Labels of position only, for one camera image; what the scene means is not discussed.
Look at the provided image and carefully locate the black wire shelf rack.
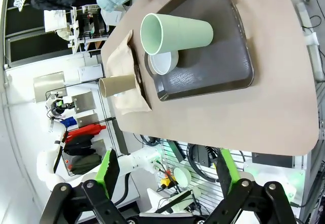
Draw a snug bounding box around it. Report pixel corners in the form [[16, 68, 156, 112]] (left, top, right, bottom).
[[45, 78, 121, 178]]

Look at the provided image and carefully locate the thick black hose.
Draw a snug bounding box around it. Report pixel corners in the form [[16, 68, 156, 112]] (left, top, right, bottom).
[[113, 173, 132, 207]]

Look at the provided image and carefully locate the yellow emergency stop box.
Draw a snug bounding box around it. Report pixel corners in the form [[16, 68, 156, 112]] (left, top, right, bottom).
[[160, 177, 176, 189]]

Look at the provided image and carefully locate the small pale green bowl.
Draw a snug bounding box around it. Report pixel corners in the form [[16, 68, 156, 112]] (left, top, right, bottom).
[[173, 167, 192, 188]]

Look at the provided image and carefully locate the pale green spare cup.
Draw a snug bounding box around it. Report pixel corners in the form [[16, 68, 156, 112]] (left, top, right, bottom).
[[169, 187, 201, 213]]

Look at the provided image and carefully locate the large metal wall plate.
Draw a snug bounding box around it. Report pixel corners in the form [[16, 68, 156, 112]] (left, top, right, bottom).
[[32, 71, 66, 104]]

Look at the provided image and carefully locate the white plastic pipe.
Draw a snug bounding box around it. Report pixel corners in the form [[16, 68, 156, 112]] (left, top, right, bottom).
[[297, 0, 325, 81]]

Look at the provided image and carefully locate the blue bag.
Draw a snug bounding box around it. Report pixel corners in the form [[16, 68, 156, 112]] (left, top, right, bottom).
[[62, 116, 77, 127]]

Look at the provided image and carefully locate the red bag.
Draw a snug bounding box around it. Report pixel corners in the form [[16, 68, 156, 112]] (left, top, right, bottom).
[[66, 124, 106, 143]]

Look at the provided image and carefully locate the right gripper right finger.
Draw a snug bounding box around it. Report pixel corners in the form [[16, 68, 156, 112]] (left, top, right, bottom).
[[205, 147, 298, 224]]

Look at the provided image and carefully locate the tall pale green cup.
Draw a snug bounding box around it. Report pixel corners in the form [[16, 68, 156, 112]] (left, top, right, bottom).
[[140, 13, 214, 56]]

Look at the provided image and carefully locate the black power supply box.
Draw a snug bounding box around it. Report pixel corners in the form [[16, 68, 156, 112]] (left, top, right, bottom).
[[189, 144, 216, 169]]

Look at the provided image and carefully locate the dark green bag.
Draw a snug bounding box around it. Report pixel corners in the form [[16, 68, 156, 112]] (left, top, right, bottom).
[[68, 154, 102, 175]]

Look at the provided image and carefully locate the tall brown cup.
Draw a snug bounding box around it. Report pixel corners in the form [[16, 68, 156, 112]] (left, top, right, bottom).
[[98, 74, 135, 98]]

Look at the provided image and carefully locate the white cardboard box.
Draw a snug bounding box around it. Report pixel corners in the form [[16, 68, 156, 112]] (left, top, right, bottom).
[[77, 65, 104, 82]]

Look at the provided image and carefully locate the beige cloth mat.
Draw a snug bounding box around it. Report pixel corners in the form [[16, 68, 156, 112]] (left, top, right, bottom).
[[106, 29, 153, 115]]

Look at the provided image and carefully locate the white bowl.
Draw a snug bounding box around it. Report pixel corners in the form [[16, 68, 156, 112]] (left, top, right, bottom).
[[147, 50, 180, 75]]

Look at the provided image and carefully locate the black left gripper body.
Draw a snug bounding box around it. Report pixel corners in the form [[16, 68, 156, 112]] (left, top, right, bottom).
[[50, 98, 77, 118]]

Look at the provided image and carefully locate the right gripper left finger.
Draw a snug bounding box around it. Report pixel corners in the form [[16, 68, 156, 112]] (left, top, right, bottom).
[[39, 149, 127, 224]]

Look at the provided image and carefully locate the black bag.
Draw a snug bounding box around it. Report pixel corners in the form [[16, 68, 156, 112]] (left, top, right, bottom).
[[63, 135, 96, 156]]

